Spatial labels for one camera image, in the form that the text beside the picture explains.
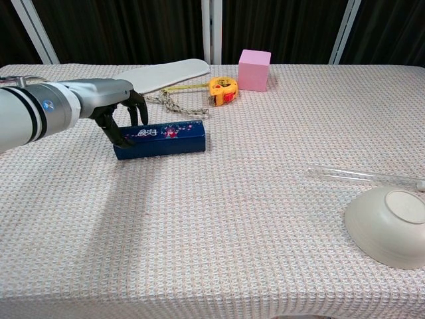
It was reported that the beige upturned bowl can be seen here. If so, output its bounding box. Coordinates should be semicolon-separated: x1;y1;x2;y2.
343;185;425;270

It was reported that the black curtain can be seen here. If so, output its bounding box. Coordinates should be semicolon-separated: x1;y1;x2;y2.
0;0;425;67

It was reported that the white shoe insole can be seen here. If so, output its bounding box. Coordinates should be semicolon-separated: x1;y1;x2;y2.
112;58;211;95

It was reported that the yellow tape measure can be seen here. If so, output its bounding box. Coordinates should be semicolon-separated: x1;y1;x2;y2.
161;76;240;107

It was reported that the pink white woven tablecloth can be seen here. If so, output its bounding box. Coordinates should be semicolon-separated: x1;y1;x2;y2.
0;63;425;319

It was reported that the braided beige rope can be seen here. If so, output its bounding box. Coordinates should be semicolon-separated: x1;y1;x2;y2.
143;88;211;120

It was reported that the clear glass test tube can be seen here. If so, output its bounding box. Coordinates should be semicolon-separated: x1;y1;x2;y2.
306;165;425;193

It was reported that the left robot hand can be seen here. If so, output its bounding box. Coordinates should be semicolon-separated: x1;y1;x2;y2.
71;78;149;149

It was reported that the pink cube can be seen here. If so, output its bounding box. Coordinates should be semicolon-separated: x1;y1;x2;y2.
237;49;272;92

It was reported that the white frame post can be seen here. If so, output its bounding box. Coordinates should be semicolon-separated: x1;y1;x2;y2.
328;0;362;65
201;0;222;65
11;0;60;64

